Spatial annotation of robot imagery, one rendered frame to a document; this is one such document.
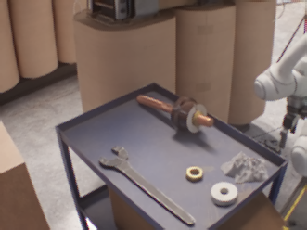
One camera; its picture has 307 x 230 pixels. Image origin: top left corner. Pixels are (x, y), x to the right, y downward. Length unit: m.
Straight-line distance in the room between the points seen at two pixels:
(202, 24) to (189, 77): 0.31
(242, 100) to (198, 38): 0.69
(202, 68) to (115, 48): 0.54
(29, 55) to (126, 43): 1.75
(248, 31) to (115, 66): 0.90
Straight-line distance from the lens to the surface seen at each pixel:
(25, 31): 3.04
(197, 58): 1.81
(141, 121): 1.22
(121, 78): 1.54
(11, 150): 1.12
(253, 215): 1.03
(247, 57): 2.16
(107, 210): 1.42
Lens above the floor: 1.57
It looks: 35 degrees down
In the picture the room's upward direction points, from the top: 1 degrees counter-clockwise
